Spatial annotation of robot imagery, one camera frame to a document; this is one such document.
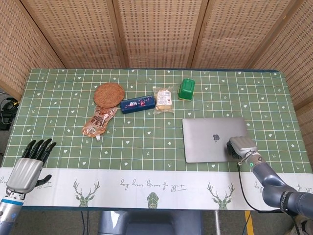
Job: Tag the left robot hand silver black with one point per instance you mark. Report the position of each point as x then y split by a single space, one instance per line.
24 173

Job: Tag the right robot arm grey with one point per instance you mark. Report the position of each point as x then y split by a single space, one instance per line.
271 186

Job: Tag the silver laptop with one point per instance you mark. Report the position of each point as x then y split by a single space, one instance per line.
205 139

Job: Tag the metal table leg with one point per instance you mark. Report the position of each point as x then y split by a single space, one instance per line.
217 222

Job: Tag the bamboo folding screen panel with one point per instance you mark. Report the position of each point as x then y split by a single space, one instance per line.
22 49
239 31
73 31
159 31
300 61

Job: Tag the dark blue rectangular box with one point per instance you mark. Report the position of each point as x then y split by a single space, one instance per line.
138 104

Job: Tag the black equipment on floor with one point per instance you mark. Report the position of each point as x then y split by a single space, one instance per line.
7 112

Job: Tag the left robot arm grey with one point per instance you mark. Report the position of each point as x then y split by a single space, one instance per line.
9 210

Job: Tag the green plastic container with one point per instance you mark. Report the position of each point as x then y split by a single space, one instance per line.
185 89

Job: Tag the orange spout pouch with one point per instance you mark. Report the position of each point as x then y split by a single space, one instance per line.
97 122

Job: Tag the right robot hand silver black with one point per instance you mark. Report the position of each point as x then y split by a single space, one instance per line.
242 145

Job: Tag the clear bag of bread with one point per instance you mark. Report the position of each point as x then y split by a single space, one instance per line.
163 99

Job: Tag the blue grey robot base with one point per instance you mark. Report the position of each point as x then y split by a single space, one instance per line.
149 222

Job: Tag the round woven rattan coaster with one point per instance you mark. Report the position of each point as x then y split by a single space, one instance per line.
108 95

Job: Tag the green checked tablecloth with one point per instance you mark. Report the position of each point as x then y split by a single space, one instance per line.
146 147

